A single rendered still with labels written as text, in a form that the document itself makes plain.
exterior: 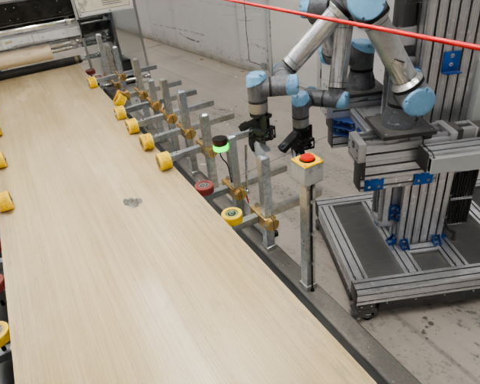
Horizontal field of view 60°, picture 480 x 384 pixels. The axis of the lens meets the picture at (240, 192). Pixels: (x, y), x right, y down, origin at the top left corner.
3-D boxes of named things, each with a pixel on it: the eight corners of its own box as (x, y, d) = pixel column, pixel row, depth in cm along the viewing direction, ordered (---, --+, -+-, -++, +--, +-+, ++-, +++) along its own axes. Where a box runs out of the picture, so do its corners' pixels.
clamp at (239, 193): (232, 184, 191) (231, 175, 188) (247, 198, 181) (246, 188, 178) (221, 189, 189) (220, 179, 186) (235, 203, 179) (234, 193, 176)
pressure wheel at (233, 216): (227, 228, 168) (223, 205, 162) (246, 229, 166) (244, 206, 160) (222, 241, 162) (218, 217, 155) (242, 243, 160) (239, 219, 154)
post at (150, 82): (167, 150, 272) (152, 78, 246) (168, 152, 269) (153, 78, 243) (161, 152, 271) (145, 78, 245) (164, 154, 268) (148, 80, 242)
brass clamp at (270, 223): (262, 211, 173) (261, 201, 170) (280, 228, 162) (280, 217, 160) (249, 216, 170) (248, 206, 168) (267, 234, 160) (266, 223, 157)
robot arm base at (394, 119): (408, 113, 186) (411, 92, 180) (424, 127, 173) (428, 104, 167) (375, 118, 185) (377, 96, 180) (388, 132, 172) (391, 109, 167)
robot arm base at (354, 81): (369, 79, 227) (370, 61, 222) (379, 88, 214) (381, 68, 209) (341, 82, 227) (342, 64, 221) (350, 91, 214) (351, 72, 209)
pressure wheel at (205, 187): (211, 199, 187) (208, 177, 181) (219, 207, 181) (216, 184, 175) (195, 205, 184) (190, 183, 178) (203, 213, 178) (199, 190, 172)
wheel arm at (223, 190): (283, 170, 198) (283, 161, 195) (287, 172, 195) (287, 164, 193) (200, 201, 182) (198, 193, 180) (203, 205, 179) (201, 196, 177)
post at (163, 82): (180, 155, 249) (164, 76, 223) (182, 158, 247) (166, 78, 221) (174, 158, 248) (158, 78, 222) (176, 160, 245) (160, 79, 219)
